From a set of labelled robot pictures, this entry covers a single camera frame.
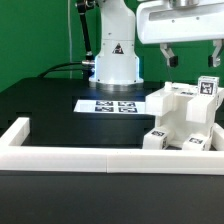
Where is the black pole with clamp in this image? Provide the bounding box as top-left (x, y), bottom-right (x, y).
top-left (75, 0), bottom-right (95, 66)

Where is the white chair seat part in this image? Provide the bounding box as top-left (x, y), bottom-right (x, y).
top-left (154, 81), bottom-right (216, 149)

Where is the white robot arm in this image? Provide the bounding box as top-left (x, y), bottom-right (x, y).
top-left (89, 0), bottom-right (224, 91)

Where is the white U-shaped frame fence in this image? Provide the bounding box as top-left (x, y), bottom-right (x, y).
top-left (0, 117), bottom-right (224, 175)

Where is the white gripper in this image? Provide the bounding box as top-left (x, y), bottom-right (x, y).
top-left (136, 0), bottom-right (224, 68)

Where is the black cable bundle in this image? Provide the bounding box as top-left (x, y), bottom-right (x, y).
top-left (37, 61), bottom-right (91, 79)

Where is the white chair back part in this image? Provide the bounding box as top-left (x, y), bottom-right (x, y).
top-left (145, 82), bottom-right (224, 124)

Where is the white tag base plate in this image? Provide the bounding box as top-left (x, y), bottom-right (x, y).
top-left (74, 100), bottom-right (145, 114)

